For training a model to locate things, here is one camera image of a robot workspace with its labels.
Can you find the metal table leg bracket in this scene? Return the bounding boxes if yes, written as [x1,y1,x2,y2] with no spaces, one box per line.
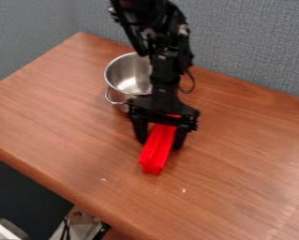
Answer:
[50,206,110,240]

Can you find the stainless steel pot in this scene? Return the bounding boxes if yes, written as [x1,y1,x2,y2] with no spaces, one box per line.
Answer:
[105,52,151,114]

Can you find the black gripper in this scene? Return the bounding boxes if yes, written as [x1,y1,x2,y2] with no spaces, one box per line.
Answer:
[129,85,201,150]

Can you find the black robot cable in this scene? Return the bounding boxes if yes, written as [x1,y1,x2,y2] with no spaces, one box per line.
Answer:
[110,0,150,58]

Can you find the red plastic block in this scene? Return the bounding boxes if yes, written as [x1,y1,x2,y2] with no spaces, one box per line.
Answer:
[138,124,177,175]

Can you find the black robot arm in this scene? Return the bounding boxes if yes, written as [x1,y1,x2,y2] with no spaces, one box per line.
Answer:
[110,0,201,150]

